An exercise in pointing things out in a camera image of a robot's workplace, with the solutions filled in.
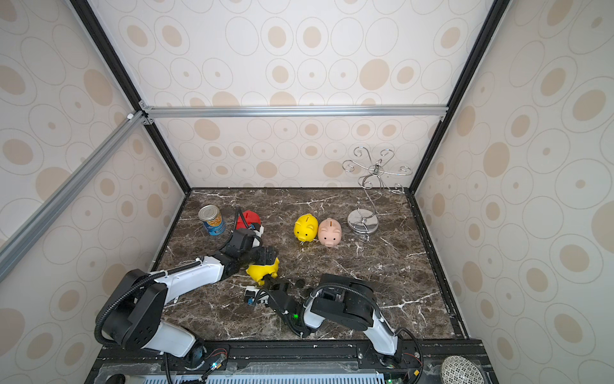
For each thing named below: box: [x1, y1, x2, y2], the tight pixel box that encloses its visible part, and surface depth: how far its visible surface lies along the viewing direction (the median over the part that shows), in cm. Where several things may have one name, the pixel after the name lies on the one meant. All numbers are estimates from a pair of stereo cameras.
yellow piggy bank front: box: [294, 213, 319, 243], surface depth 97 cm
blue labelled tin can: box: [198, 204, 227, 236], surface depth 99 cm
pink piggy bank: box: [318, 217, 343, 248], surface depth 96 cm
